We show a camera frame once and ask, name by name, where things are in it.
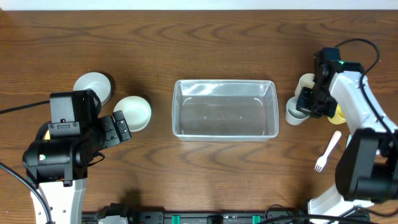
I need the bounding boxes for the white cup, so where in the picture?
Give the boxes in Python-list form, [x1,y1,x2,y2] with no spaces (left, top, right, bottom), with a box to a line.
[295,73,315,96]

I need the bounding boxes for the grey cup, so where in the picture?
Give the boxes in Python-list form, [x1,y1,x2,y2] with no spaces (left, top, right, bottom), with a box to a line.
[285,96,309,126]

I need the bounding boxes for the yellow cup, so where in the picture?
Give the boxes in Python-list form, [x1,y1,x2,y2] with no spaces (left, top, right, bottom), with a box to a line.
[328,105,346,125]

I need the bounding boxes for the white bowl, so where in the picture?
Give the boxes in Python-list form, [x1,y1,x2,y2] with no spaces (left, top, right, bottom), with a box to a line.
[114,96,152,132]

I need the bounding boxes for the grey bowl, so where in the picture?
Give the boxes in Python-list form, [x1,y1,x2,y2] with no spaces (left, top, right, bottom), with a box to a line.
[73,72,111,106]

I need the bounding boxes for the yellow bowl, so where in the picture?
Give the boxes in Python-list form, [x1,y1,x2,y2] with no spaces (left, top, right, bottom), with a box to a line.
[43,130,50,140]

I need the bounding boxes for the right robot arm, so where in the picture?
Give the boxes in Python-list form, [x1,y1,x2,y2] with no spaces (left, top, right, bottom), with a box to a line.
[296,47,397,223]

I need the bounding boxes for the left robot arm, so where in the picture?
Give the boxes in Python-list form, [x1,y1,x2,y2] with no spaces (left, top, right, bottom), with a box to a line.
[22,90,131,223]

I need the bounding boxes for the clear plastic container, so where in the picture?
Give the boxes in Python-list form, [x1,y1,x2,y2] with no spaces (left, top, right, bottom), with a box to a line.
[172,79,279,141]

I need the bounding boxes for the pale green plastic spoon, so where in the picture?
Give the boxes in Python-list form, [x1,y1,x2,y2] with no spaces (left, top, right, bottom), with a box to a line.
[345,134,352,148]

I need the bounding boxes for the pale pink plastic fork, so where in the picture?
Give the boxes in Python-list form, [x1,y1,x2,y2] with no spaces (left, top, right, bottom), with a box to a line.
[315,131,342,172]

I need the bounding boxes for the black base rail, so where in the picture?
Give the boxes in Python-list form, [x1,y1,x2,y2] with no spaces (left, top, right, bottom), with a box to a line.
[82,203,371,224]

